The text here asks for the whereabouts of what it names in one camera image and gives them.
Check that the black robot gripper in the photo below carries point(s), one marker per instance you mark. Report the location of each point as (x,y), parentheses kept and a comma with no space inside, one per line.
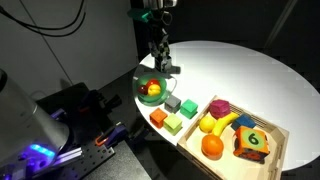
(158,44)

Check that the black checkered soft block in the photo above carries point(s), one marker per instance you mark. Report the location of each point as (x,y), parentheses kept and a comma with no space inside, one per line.
(250,144)

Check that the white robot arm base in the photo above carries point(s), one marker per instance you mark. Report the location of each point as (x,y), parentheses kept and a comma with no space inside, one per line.
(30,139)

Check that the wooden tray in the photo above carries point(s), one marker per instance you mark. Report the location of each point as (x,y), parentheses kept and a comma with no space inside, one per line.
(228,166)

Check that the red toy tomato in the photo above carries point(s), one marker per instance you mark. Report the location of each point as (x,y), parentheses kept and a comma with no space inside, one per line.
(152,81)

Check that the yellow toy fruit in bowl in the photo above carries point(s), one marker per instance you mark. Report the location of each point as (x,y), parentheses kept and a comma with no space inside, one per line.
(154,90)

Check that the dark red toy fruit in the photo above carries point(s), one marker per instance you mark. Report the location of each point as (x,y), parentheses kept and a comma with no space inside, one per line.
(143,90)

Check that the green plastic bowl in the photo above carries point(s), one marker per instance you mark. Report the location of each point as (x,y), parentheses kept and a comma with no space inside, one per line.
(150,100)

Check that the grey hollow cube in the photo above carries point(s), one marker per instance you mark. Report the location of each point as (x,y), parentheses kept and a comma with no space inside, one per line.
(172,104)

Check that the orange hollow cube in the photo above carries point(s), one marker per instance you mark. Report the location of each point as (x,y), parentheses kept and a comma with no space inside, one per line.
(157,118)

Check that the light green hollow cube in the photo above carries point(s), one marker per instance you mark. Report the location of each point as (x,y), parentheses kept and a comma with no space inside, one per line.
(172,124)

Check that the pink cube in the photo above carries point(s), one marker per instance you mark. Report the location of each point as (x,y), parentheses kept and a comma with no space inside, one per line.
(219,108)

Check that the yellow toy lemon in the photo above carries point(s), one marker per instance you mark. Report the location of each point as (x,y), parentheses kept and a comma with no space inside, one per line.
(207,124)

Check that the toy banana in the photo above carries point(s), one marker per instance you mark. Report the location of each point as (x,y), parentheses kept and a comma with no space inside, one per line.
(223,122)

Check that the purple spring clamp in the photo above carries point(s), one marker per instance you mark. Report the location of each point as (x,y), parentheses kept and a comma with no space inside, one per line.
(112,136)

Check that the round white table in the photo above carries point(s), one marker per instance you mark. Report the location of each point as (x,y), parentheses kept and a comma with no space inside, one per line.
(255,82)

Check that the toy orange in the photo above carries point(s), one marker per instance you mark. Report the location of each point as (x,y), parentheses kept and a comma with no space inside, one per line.
(212,146)

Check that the blue cube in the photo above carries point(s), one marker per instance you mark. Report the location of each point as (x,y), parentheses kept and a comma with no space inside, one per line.
(243,120)

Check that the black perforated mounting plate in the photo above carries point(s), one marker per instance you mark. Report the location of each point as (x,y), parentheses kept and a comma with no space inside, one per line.
(84,157)

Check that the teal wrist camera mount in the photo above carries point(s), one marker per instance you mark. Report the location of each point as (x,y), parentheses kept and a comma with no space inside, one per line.
(143,15)

